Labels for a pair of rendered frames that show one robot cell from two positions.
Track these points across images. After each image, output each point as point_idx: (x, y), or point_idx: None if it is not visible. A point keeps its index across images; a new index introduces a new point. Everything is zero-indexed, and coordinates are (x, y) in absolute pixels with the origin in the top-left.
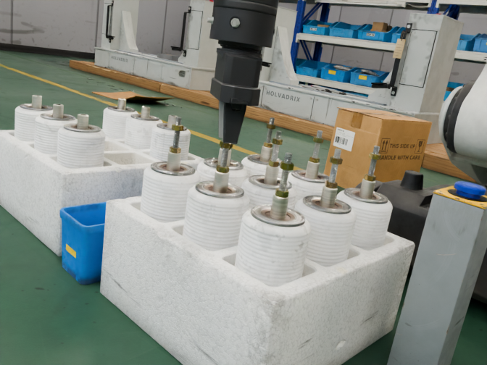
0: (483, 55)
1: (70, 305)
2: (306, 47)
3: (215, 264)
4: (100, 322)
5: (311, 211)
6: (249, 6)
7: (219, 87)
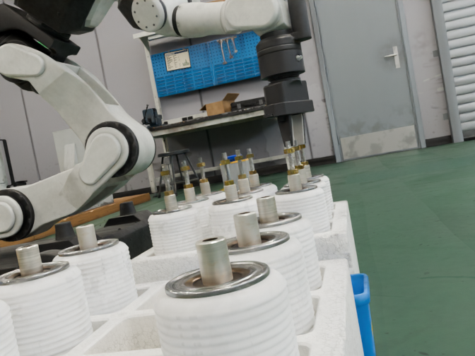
0: None
1: (403, 334)
2: None
3: (344, 207)
4: (389, 318)
5: (273, 184)
6: None
7: (309, 102)
